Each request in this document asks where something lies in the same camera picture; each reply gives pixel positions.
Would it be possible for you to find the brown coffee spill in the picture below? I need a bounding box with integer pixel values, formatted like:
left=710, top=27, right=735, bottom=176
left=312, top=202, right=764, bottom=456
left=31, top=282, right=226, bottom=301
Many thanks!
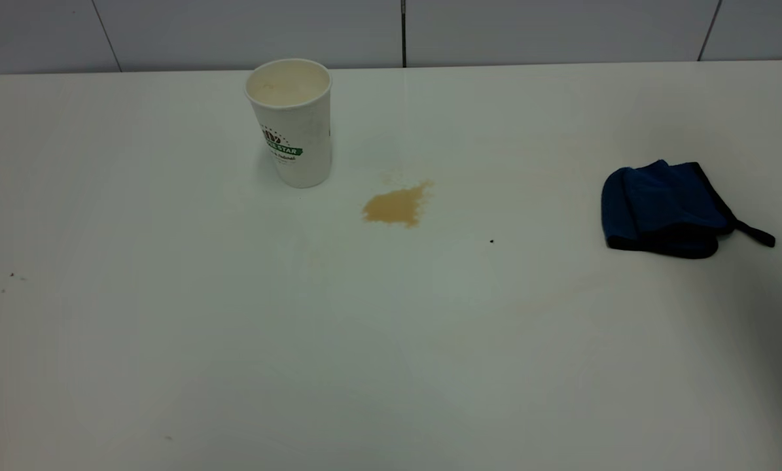
left=363, top=181, right=433, bottom=228

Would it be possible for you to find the white paper coffee cup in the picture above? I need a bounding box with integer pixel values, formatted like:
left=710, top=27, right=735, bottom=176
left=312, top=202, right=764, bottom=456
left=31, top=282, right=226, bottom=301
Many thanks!
left=245, top=58, right=333, bottom=189

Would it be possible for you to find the blue cloth with black trim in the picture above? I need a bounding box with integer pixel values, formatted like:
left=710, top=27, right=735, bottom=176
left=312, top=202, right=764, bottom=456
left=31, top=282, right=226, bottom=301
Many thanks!
left=601, top=159, right=776, bottom=260

